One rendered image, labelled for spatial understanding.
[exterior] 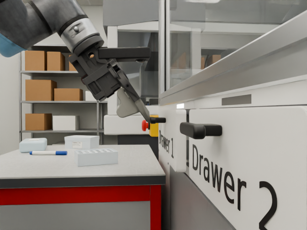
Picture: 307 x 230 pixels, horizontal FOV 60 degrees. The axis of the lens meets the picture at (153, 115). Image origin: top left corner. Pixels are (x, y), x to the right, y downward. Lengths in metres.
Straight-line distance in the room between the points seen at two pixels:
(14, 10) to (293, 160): 0.53
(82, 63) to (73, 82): 4.35
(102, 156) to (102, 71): 0.35
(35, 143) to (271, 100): 1.03
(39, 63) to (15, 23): 4.08
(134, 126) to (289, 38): 1.23
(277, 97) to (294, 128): 0.06
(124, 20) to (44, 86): 3.27
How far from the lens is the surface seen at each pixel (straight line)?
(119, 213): 0.76
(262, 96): 0.25
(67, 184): 0.74
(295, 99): 0.21
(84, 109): 4.87
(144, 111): 0.56
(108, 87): 0.57
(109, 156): 0.85
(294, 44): 0.21
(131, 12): 1.48
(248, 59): 0.27
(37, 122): 4.63
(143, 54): 0.59
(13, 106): 5.25
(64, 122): 4.47
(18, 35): 0.60
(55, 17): 0.61
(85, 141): 1.19
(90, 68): 0.60
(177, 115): 0.46
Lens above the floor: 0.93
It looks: 1 degrees down
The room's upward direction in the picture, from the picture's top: straight up
